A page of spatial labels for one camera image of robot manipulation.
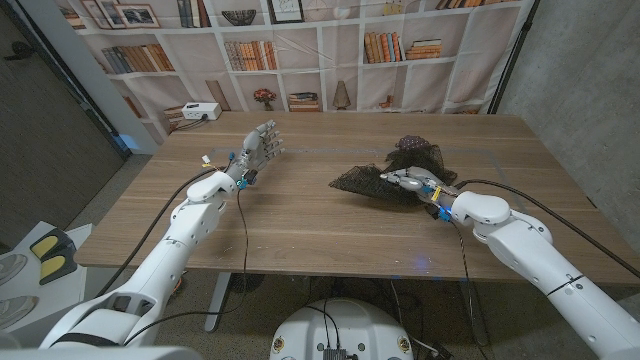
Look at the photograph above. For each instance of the white floor platform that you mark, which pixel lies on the white floor platform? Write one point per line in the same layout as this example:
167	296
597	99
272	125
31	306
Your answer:
55	300

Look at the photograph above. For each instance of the black and yellow foot pedal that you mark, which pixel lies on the black and yellow foot pedal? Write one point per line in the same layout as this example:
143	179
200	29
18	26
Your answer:
52	255

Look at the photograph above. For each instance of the white table leg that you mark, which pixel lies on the white table leg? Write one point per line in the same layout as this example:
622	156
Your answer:
219	300

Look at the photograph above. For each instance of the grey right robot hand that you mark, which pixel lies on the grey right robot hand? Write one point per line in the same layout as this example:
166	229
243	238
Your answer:
417	182

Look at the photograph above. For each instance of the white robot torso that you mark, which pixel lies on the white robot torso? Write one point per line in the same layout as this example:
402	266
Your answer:
345	330

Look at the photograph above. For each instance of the black mesh netting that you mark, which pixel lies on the black mesh netting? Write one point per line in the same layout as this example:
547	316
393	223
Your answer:
395	175

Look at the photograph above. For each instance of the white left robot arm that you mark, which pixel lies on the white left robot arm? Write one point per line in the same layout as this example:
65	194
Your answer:
165	260

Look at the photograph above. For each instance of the white power strip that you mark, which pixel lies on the white power strip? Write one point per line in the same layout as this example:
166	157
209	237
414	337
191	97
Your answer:
201	111

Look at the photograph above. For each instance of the grey sneaker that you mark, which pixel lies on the grey sneaker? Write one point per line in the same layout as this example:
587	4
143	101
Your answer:
11	269

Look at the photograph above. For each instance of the black backdrop stand pole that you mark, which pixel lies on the black backdrop stand pole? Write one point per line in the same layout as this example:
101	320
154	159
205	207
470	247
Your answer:
510	60

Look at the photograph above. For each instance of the grey table leg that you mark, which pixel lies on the grey table leg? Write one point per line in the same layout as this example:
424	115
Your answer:
477	320

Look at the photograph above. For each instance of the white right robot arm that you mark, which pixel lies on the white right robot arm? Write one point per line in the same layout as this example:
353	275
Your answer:
545	265

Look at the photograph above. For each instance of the purple toy grape bunch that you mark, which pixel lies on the purple toy grape bunch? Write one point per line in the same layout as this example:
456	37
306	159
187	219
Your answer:
411	141

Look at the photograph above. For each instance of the printed bookshelf backdrop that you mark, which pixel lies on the printed bookshelf backdrop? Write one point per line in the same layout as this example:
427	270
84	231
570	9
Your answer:
310	65

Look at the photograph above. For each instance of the dark perforated partition panel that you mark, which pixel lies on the dark perforated partition panel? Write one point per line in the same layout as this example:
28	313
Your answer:
50	150

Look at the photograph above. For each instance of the dark round floor object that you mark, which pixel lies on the dark round floor object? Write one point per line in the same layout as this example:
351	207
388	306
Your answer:
248	282

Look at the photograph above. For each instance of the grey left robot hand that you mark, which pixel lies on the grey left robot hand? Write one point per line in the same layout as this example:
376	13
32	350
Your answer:
255	152

